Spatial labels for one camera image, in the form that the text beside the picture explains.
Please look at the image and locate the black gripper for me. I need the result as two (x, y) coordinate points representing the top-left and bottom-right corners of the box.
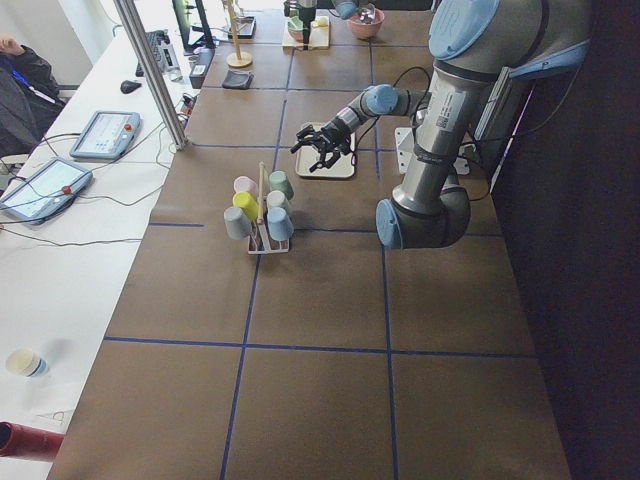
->
(298, 0), (316, 23)
(290, 117), (352, 173)

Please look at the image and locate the beige rabbit tray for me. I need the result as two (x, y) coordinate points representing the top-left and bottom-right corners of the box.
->
(291, 122), (356, 180)

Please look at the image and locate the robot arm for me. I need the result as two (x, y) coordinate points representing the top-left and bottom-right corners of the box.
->
(293, 1), (593, 249)
(283, 0), (376, 23)

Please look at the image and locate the green cup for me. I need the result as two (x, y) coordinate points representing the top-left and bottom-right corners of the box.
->
(268, 170), (294, 200)

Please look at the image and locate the beige cup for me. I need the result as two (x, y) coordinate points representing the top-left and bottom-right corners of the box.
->
(266, 190), (291, 215)

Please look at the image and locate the pink cup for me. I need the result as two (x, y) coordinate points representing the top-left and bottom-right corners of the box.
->
(233, 176), (259, 197)

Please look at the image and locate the blue cup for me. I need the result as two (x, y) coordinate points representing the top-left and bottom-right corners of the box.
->
(267, 207), (294, 241)

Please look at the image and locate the yellow cup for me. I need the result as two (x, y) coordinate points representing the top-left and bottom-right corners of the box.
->
(232, 191), (259, 221)

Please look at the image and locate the grey cup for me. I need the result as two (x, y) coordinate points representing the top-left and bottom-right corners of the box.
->
(223, 206), (252, 240)

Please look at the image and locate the paper cup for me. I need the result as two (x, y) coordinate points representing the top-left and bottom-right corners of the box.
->
(5, 348), (49, 378)

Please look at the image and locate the white garlic bulb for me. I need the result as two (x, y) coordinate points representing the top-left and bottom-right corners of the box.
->
(311, 16), (329, 28)

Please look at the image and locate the green bowl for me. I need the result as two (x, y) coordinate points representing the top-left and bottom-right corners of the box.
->
(287, 17), (304, 42)

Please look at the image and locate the wooden cutting board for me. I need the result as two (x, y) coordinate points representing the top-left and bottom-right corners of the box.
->
(282, 18), (330, 49)

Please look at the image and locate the pink bowl with ice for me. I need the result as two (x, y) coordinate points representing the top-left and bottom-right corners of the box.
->
(347, 8), (385, 40)

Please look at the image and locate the wooden mug tree stand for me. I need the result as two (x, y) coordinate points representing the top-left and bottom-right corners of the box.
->
(225, 0), (253, 68)

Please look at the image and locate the grey folded cloth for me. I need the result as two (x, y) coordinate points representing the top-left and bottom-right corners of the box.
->
(221, 69), (254, 90)

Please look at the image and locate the black box with label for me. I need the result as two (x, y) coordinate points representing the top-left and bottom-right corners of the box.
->
(189, 47), (214, 89)

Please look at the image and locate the black keyboard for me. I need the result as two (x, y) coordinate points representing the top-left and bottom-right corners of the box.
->
(145, 30), (170, 73)

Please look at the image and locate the computer mouse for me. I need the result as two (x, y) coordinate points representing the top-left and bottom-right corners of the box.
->
(120, 80), (142, 95)

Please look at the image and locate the teach pendant far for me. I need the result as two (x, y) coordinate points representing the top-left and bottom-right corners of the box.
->
(69, 111), (141, 163)

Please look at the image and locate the teach pendant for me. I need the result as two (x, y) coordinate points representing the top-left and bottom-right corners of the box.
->
(69, 111), (141, 163)
(1, 157), (93, 224)

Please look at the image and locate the teach pendant near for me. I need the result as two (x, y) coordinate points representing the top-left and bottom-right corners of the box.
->
(1, 157), (93, 224)

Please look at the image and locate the seated person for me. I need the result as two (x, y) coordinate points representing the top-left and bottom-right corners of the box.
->
(1, 33), (65, 157)

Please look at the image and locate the red cylinder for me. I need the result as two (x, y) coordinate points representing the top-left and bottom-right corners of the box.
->
(1, 422), (65, 462)

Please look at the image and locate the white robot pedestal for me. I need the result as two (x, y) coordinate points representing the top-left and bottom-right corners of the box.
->
(393, 127), (476, 176)

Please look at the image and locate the white wire cup rack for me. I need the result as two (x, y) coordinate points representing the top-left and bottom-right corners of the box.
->
(248, 162), (293, 255)

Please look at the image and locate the aluminium frame post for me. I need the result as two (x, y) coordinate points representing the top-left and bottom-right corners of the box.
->
(114, 0), (188, 151)

